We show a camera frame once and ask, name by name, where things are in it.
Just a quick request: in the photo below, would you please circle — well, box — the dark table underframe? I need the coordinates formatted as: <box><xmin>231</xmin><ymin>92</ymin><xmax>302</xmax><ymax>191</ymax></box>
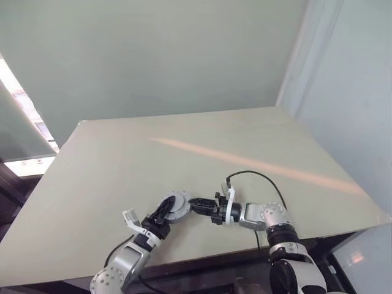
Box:
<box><xmin>0</xmin><ymin>231</ymin><xmax>392</xmax><ymax>294</ymax></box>

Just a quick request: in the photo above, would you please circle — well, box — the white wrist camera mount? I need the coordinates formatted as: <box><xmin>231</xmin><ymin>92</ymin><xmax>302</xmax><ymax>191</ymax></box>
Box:
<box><xmin>219</xmin><ymin>180</ymin><xmax>236</xmax><ymax>226</ymax></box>
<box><xmin>122</xmin><ymin>208</ymin><xmax>162</xmax><ymax>247</ymax></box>

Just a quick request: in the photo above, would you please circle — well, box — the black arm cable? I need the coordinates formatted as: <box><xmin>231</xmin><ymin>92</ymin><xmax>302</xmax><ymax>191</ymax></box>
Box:
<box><xmin>225</xmin><ymin>170</ymin><xmax>289</xmax><ymax>257</ymax></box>
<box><xmin>104</xmin><ymin>238</ymin><xmax>129</xmax><ymax>267</ymax></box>

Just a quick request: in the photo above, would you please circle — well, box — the white window sill bar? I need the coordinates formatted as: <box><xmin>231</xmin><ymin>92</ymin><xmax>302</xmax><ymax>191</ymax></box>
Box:
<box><xmin>4</xmin><ymin>154</ymin><xmax>56</xmax><ymax>178</ymax></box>

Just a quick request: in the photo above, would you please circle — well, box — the white corner pillar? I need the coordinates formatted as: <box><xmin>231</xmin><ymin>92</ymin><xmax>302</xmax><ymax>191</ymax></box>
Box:
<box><xmin>275</xmin><ymin>0</ymin><xmax>337</xmax><ymax>114</ymax></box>

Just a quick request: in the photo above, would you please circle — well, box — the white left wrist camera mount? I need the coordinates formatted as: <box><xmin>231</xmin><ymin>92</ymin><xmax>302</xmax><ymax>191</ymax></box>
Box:
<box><xmin>122</xmin><ymin>208</ymin><xmax>162</xmax><ymax>247</ymax></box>

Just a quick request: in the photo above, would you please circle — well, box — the grey rounded shape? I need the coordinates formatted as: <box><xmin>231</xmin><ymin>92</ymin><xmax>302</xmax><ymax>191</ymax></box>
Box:
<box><xmin>232</xmin><ymin>277</ymin><xmax>255</xmax><ymax>294</ymax></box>

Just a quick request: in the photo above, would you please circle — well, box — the glass window pane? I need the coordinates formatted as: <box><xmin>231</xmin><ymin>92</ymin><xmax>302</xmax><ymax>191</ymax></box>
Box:
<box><xmin>0</xmin><ymin>51</ymin><xmax>61</xmax><ymax>160</ymax></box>

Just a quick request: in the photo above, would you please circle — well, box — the dark side furniture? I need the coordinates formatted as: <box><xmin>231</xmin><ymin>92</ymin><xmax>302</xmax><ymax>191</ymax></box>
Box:
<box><xmin>0</xmin><ymin>159</ymin><xmax>40</xmax><ymax>223</ymax></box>

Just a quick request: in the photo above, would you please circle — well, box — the grey round motor lid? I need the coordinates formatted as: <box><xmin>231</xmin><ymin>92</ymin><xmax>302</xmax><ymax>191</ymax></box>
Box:
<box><xmin>160</xmin><ymin>189</ymin><xmax>194</xmax><ymax>220</ymax></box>

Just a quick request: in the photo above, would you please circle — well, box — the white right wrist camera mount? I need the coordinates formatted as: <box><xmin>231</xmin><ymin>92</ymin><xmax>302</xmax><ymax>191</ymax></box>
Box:
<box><xmin>219</xmin><ymin>180</ymin><xmax>236</xmax><ymax>226</ymax></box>

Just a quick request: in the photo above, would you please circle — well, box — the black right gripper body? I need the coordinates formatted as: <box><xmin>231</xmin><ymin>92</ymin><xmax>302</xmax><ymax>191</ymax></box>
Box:
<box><xmin>210</xmin><ymin>192</ymin><xmax>229</xmax><ymax>226</ymax></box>

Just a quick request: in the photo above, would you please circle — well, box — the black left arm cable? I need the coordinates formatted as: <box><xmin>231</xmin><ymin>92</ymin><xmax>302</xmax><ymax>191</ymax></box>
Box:
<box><xmin>104</xmin><ymin>238</ymin><xmax>129</xmax><ymax>267</ymax></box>

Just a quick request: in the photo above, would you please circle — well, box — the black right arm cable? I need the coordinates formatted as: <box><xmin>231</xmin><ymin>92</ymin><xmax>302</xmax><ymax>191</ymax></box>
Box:
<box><xmin>225</xmin><ymin>170</ymin><xmax>289</xmax><ymax>257</ymax></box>

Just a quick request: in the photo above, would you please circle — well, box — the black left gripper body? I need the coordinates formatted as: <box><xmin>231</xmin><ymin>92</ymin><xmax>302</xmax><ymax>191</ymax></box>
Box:
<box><xmin>141</xmin><ymin>216</ymin><xmax>171</xmax><ymax>241</ymax></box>

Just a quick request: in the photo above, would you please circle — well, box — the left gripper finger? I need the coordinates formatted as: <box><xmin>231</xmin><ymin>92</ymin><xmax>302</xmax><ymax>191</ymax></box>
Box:
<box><xmin>153</xmin><ymin>197</ymin><xmax>177</xmax><ymax>226</ymax></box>

